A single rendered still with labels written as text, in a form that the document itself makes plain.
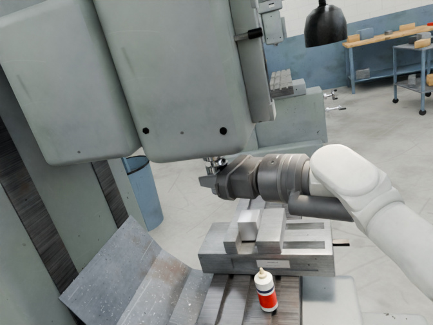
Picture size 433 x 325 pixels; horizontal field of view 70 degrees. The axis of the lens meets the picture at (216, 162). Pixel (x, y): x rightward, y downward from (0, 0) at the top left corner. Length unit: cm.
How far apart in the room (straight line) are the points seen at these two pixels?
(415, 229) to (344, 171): 11
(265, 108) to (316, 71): 658
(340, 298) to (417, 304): 118
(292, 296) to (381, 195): 42
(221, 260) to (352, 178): 50
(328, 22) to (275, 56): 650
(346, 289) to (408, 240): 52
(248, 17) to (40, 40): 32
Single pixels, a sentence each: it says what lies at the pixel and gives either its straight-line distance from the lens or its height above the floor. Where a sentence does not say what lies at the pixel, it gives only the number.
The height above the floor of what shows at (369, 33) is 98.
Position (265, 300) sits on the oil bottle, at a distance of 76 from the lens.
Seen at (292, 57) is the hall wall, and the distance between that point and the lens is 707.
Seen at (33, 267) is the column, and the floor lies 116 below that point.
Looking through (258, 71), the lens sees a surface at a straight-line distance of 53.
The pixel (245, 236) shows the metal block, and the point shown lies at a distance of 86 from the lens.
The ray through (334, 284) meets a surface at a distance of 95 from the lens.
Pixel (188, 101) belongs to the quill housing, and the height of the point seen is 141.
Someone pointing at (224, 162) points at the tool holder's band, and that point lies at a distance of 61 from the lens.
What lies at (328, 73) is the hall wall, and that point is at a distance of 714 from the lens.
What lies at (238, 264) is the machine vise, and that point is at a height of 94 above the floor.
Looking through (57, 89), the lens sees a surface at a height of 147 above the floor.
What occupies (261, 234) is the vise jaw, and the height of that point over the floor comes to 101.
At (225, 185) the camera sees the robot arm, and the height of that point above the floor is 125.
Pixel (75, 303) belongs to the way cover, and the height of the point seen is 103.
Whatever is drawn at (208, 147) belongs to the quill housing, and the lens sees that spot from 50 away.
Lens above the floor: 149
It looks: 21 degrees down
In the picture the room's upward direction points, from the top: 14 degrees counter-clockwise
